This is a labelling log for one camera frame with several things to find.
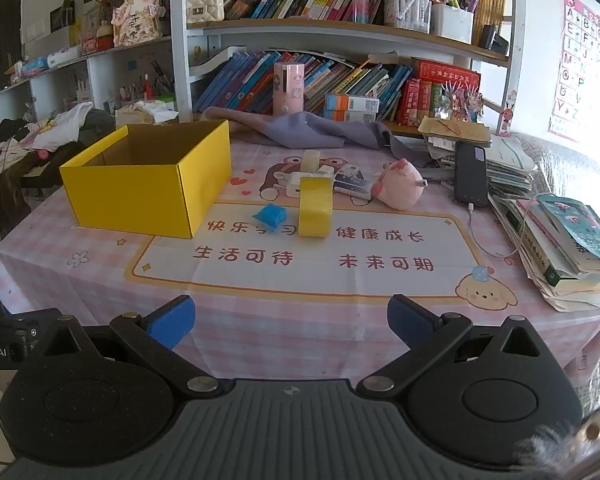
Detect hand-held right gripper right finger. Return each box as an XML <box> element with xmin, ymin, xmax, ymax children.
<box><xmin>357</xmin><ymin>293</ymin><xmax>546</xmax><ymax>399</ymax></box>

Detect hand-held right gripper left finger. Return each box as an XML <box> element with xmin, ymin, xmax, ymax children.
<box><xmin>42</xmin><ymin>294</ymin><xmax>223</xmax><ymax>399</ymax></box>

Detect yellow cardboard box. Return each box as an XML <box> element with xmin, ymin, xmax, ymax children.
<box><xmin>60</xmin><ymin>120</ymin><xmax>232</xmax><ymax>240</ymax></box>

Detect pink plush toy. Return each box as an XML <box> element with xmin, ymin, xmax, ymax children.
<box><xmin>371</xmin><ymin>158</ymin><xmax>427</xmax><ymax>210</ymax></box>

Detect blue wrapper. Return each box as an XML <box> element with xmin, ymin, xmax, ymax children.
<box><xmin>252</xmin><ymin>203</ymin><xmax>285</xmax><ymax>234</ymax></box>

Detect white blue printed pack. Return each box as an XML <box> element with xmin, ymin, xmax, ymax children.
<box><xmin>332</xmin><ymin>163</ymin><xmax>374</xmax><ymax>205</ymax></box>

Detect white charger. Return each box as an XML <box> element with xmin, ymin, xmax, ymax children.
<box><xmin>285</xmin><ymin>172</ymin><xmax>314</xmax><ymax>199</ymax></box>

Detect white storage container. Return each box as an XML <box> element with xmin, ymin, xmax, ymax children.
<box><xmin>430</xmin><ymin>3</ymin><xmax>475</xmax><ymax>44</ymax></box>

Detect dark brown cloth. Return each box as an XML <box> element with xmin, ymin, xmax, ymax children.
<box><xmin>0</xmin><ymin>157</ymin><xmax>33</xmax><ymax>233</ymax></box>

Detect pile of books and papers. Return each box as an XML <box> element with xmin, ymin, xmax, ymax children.
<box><xmin>419</xmin><ymin>115</ymin><xmax>600</xmax><ymax>312</ymax></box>

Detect black phone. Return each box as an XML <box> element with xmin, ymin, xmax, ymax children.
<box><xmin>453</xmin><ymin>142</ymin><xmax>490</xmax><ymax>207</ymax></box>

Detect pile of clothes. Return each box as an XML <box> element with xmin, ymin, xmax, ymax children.
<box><xmin>0</xmin><ymin>102</ymin><xmax>117</xmax><ymax>188</ymax></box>

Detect teal book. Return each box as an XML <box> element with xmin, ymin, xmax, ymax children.
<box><xmin>535</xmin><ymin>193</ymin><xmax>600</xmax><ymax>267</ymax></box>

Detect brown envelope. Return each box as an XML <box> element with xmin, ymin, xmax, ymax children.
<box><xmin>419</xmin><ymin>115</ymin><xmax>492</xmax><ymax>144</ymax></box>

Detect lavender cloth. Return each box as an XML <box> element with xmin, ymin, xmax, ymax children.
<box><xmin>200</xmin><ymin>106</ymin><xmax>432</xmax><ymax>167</ymax></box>

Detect orange blue white boxes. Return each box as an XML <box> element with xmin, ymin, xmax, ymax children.
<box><xmin>324</xmin><ymin>93</ymin><xmax>381</xmax><ymax>122</ymax></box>

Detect colourful cartoon figure stand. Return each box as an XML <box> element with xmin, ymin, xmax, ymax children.
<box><xmin>431</xmin><ymin>84</ymin><xmax>484</xmax><ymax>124</ymax></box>

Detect white side shelf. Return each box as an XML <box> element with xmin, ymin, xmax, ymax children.
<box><xmin>0</xmin><ymin>35</ymin><xmax>181</xmax><ymax>123</ymax></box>

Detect grey textured sofa cover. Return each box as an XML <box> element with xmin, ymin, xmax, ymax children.
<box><xmin>510</xmin><ymin>132</ymin><xmax>600</xmax><ymax>211</ymax></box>

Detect row of red books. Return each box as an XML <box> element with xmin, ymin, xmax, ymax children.
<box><xmin>396</xmin><ymin>59</ymin><xmax>482</xmax><ymax>127</ymax></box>

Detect row of leaning blue books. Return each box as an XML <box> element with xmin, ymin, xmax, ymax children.
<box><xmin>195</xmin><ymin>50</ymin><xmax>413</xmax><ymax>123</ymax></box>

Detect pink dispenser box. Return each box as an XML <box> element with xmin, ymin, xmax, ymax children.
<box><xmin>273</xmin><ymin>62</ymin><xmax>306</xmax><ymax>116</ymax></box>

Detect white bookshelf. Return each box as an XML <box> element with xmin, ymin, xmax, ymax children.
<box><xmin>170</xmin><ymin>0</ymin><xmax>528</xmax><ymax>133</ymax></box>

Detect small black box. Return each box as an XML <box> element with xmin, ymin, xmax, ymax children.
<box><xmin>480</xmin><ymin>23</ymin><xmax>510</xmax><ymax>57</ymax></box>

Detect pink doll ornament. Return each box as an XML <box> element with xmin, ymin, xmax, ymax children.
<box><xmin>111</xmin><ymin>0</ymin><xmax>164</xmax><ymax>48</ymax></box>

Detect clear pen holder with pens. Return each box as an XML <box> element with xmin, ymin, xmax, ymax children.
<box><xmin>384</xmin><ymin>0</ymin><xmax>432</xmax><ymax>32</ymax></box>

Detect row of yellow books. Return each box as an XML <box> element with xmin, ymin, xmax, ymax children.
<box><xmin>472</xmin><ymin>0</ymin><xmax>509</xmax><ymax>44</ymax></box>

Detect white cable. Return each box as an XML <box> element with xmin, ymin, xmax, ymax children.
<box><xmin>467</xmin><ymin>194</ymin><xmax>537</xmax><ymax>262</ymax></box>

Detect alphabet wall poster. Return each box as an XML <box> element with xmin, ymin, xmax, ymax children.
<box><xmin>547</xmin><ymin>0</ymin><xmax>600</xmax><ymax>144</ymax></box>

